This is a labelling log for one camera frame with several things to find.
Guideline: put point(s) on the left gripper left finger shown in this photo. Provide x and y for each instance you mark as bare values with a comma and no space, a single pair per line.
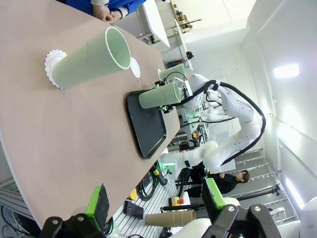
97,203

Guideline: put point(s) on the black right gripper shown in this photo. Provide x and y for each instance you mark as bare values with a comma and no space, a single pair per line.
183,96

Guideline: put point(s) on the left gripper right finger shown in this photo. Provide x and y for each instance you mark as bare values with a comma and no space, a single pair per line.
213,196

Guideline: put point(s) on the pale green tall cup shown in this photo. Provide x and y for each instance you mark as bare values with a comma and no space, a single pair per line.
94,62
156,96
173,72

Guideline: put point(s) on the white paper doily coaster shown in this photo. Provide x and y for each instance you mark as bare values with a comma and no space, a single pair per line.
50,62
135,68

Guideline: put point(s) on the person's left forearm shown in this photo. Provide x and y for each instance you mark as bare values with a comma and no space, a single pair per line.
131,5

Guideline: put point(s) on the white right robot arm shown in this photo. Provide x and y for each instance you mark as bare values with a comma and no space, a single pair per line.
245,116

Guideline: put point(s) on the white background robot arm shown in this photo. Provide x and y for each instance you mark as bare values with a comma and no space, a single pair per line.
213,115

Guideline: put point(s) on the person's left hand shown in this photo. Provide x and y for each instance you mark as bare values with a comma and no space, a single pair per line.
116,15

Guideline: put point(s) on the person's right hand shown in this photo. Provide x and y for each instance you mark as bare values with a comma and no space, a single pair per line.
101,11

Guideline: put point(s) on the seated person in black clothes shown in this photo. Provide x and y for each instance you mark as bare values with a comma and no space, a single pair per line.
227,183

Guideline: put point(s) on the black metal rod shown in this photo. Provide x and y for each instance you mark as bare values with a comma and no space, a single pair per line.
247,196

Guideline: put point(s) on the yellow box red stop button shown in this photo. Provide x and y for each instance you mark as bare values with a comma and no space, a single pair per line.
177,200

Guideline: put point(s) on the black plastic tray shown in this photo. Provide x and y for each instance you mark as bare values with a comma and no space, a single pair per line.
146,129

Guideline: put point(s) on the black flat box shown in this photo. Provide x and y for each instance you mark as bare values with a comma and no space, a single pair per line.
133,210

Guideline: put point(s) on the brown cardboard tube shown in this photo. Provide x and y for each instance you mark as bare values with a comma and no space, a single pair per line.
171,218

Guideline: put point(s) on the small black round device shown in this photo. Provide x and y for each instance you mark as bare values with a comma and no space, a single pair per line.
190,55

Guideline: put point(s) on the white table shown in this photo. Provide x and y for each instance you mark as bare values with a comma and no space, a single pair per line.
154,22
183,41

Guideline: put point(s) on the wooden shelf with tools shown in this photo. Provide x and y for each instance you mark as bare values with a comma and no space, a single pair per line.
183,17

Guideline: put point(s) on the person in blue shirt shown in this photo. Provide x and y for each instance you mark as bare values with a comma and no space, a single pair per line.
74,1

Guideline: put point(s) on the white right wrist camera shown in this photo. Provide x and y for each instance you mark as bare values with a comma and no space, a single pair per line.
184,85

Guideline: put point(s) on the grey aluminium frame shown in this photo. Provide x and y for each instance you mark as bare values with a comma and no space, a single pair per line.
12,198

